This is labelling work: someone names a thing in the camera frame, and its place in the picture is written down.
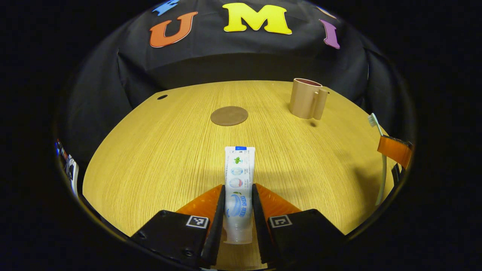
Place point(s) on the black backdrop cloth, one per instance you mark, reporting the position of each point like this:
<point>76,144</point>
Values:
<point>241,64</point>

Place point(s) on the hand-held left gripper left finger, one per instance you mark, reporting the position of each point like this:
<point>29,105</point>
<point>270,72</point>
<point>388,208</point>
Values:
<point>216,222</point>

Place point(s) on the beige cup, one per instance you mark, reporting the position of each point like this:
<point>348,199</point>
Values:
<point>303,99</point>

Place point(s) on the white toothpaste tube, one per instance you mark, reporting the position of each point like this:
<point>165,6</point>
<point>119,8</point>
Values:
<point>240,169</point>

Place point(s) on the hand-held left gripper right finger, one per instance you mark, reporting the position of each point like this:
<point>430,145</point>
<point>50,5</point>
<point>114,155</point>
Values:
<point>259,222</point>

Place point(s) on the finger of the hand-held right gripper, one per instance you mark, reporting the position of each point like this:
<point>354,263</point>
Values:
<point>393,148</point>

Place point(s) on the white toothbrush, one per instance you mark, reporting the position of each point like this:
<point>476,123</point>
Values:
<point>384,177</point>

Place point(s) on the brown round coaster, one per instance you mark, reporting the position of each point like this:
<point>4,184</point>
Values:
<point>229,116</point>

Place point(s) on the white and blue printed object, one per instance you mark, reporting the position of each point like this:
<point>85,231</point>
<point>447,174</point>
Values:
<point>70,169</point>

